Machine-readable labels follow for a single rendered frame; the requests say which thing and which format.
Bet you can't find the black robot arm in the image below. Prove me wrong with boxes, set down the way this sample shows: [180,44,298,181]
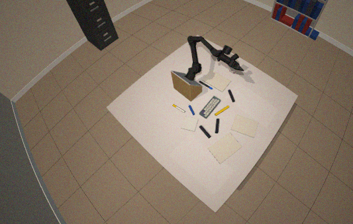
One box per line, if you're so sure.
[185,36,239,81]

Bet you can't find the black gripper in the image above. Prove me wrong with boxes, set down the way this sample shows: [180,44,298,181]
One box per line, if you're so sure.
[225,57,244,71]

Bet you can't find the dark grey keyboard with keys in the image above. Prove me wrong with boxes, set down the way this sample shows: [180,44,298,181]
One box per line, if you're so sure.
[199,96,221,119]

